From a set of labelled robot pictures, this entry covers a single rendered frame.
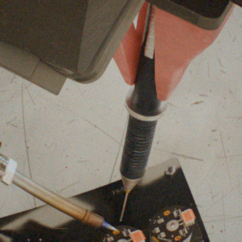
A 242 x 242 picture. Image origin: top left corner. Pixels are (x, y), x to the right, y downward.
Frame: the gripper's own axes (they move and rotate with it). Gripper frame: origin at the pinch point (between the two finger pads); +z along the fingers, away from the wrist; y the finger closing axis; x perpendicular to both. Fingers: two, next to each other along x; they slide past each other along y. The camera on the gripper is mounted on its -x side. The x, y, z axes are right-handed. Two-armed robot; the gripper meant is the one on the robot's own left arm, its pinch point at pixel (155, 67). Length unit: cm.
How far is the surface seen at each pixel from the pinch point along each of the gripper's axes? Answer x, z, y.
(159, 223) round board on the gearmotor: 0.8, 11.3, 1.7
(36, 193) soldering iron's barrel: -1.9, 9.7, -4.0
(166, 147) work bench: 8.4, 15.3, -1.3
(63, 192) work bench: 3.3, 17.0, -5.2
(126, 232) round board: -0.4, 11.5, 0.5
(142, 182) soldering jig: 5.4, 15.1, -1.2
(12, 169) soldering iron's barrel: -2.0, 8.7, -5.5
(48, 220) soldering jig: 0.5, 16.8, -4.8
